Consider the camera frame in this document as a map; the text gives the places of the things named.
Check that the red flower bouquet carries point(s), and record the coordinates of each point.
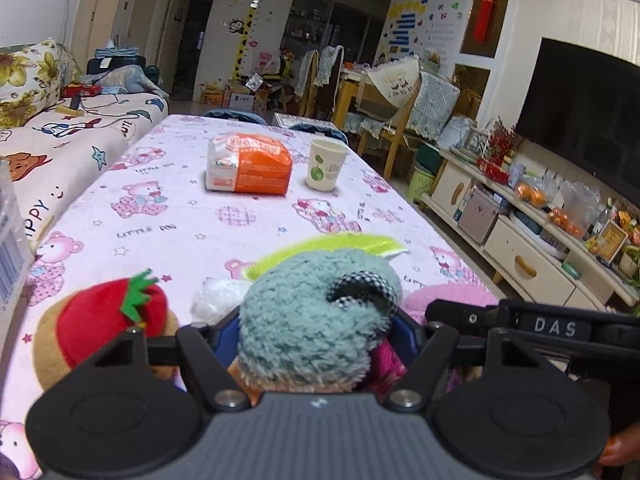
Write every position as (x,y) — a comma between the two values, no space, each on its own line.
(502,137)

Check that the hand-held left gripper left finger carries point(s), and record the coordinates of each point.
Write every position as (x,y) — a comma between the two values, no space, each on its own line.
(226,337)

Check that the pink plush toy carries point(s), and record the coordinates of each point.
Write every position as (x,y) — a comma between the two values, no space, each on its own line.
(442,294)

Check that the teddy bear with strawberry hat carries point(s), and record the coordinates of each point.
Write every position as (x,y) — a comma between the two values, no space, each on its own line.
(95,320)

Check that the blue padded stool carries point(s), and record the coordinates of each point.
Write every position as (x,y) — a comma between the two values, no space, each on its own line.
(320,131)
(235,115)

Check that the yellow floral cushion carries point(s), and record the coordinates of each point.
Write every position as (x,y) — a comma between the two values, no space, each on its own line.
(25,80)

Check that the yellow wooden dining table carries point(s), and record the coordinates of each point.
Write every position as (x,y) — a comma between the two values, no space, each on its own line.
(350,90)

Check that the person's right hand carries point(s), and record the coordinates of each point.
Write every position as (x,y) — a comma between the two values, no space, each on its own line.
(622,442)

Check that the white paper cup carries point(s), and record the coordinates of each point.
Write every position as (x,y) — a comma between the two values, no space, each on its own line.
(325,165)

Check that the grey blue clothes pile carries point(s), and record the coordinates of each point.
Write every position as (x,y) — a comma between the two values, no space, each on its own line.
(132,82)

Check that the red box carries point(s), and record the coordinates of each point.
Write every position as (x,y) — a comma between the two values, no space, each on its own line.
(82,91)

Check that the green waste bin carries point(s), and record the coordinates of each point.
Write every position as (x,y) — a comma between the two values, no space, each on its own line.
(421,185)

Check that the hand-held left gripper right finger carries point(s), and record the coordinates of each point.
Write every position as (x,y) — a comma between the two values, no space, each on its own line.
(406,340)

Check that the silver photo frame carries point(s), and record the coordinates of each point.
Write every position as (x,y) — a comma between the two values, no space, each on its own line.
(474,142)

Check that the orange tissue pack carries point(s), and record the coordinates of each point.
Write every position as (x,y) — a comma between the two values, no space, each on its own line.
(255,165)

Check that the black television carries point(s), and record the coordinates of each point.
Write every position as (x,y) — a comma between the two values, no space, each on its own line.
(585,105)

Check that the wooden chair with lace cover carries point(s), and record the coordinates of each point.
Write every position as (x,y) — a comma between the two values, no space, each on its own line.
(306,72)
(330,65)

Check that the cream television cabinet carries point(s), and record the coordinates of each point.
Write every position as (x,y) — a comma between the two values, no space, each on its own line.
(530,265)

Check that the bag of oranges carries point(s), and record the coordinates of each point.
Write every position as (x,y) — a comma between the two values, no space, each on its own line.
(565,222)
(531,194)

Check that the white fluffy plush toy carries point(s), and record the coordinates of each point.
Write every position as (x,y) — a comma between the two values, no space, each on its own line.
(217,297)

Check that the giraffe height wall sticker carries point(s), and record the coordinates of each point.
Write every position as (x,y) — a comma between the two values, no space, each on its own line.
(250,30)

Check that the sofa with cartoon cover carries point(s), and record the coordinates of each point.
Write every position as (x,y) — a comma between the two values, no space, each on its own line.
(75,140)

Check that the monkey wall sticker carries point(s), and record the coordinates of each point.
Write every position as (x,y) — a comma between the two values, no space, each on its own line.
(234,26)

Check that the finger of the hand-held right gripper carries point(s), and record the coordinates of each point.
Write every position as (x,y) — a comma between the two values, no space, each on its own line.
(460,316)

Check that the lime green microfibre cloth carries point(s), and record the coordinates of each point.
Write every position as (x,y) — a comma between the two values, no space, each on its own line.
(345,244)

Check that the dark glass display cabinet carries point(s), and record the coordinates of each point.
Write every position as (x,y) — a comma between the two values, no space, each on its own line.
(320,25)

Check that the teal plush toy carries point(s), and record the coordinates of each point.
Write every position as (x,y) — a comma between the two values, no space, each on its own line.
(300,320)

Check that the white fan-shaped cover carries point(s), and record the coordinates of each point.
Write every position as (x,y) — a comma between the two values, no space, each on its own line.
(395,82)

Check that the blue striped wall chart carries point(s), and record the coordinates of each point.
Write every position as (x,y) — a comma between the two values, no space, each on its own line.
(405,27)

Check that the small floor cardboard box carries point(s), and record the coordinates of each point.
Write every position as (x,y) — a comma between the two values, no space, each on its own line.
(212,96)
(245,102)

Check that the black bag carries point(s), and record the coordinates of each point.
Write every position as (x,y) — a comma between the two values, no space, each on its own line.
(115,64)

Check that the folded light blue cloth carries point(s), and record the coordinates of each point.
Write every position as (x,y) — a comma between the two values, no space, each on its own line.
(116,52)

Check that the wooden chair with teal cover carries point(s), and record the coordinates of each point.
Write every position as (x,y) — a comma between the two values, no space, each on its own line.
(435,100)

